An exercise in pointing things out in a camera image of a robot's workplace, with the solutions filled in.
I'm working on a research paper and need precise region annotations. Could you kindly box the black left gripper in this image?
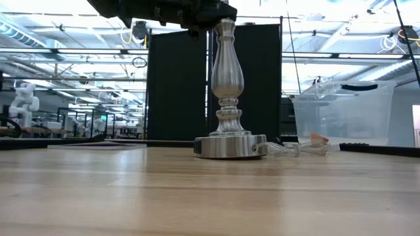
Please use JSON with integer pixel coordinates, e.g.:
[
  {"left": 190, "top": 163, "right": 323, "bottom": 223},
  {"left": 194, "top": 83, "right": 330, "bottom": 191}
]
[{"left": 125, "top": 0, "right": 238, "bottom": 41}]

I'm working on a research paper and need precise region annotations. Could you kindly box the silver metal table lamp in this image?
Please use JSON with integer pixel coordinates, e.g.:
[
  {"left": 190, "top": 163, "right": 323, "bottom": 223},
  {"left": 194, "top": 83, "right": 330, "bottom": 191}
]
[{"left": 193, "top": 18, "right": 268, "bottom": 161}]

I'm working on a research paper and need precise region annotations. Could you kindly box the black partition screen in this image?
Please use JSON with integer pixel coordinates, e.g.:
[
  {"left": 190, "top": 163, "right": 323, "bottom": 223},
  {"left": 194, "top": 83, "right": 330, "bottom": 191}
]
[{"left": 146, "top": 23, "right": 284, "bottom": 142}]

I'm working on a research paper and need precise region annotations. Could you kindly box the clear plastic storage bin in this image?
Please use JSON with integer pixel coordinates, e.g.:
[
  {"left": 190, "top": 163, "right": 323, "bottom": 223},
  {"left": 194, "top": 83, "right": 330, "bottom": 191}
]
[{"left": 291, "top": 80, "right": 397, "bottom": 148}]

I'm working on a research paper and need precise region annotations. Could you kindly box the thin black pole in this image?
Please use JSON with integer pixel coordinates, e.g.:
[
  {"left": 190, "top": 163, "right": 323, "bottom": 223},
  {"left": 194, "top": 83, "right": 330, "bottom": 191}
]
[{"left": 392, "top": 0, "right": 420, "bottom": 88}]

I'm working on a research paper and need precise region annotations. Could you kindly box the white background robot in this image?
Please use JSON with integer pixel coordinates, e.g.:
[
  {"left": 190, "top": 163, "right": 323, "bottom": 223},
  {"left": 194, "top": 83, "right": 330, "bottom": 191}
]
[{"left": 8, "top": 82, "right": 41, "bottom": 128}]

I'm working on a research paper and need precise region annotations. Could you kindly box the black ceiling cable reel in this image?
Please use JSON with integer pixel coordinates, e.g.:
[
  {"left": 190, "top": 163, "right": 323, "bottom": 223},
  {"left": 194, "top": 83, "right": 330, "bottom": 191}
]
[
  {"left": 131, "top": 20, "right": 150, "bottom": 41},
  {"left": 397, "top": 25, "right": 419, "bottom": 45}
]

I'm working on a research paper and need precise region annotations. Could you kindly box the clear bundled lamp cord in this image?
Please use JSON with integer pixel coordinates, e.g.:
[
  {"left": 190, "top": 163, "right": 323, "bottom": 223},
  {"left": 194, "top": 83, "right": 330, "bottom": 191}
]
[{"left": 255, "top": 132, "right": 341, "bottom": 159}]

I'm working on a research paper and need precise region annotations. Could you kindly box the black frame workstation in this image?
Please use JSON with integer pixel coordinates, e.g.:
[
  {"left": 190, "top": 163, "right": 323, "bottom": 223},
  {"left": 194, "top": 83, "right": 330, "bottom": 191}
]
[{"left": 56, "top": 107, "right": 116, "bottom": 139}]

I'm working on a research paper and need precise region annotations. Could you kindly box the black aluminium table frame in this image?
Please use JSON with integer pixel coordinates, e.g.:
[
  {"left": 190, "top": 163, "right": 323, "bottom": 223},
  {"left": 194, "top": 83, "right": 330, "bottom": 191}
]
[{"left": 0, "top": 136, "right": 420, "bottom": 159}]

